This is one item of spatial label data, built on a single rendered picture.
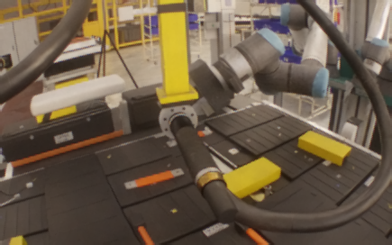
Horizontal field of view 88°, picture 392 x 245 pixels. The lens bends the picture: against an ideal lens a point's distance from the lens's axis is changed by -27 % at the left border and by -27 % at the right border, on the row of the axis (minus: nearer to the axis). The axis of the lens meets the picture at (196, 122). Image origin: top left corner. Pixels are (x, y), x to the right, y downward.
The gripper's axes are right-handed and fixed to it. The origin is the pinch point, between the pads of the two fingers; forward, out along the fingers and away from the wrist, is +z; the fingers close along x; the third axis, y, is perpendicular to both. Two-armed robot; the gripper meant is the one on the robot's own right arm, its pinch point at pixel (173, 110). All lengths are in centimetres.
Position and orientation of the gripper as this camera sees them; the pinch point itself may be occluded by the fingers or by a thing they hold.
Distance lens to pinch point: 68.6
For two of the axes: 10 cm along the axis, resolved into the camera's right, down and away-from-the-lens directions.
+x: -5.3, -7.1, -4.7
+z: -8.1, 5.9, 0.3
